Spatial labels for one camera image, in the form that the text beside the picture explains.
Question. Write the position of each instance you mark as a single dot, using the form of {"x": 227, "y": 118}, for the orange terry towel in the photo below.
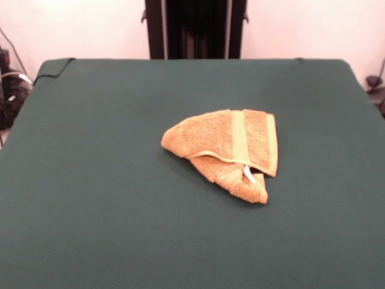
{"x": 204, "y": 135}

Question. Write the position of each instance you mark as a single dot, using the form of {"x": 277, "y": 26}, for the dark green table cloth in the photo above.
{"x": 90, "y": 180}

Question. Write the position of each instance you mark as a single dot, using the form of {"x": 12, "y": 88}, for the dark grey stand foot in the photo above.
{"x": 374, "y": 81}

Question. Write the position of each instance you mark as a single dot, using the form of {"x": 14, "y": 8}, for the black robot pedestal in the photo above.
{"x": 195, "y": 30}

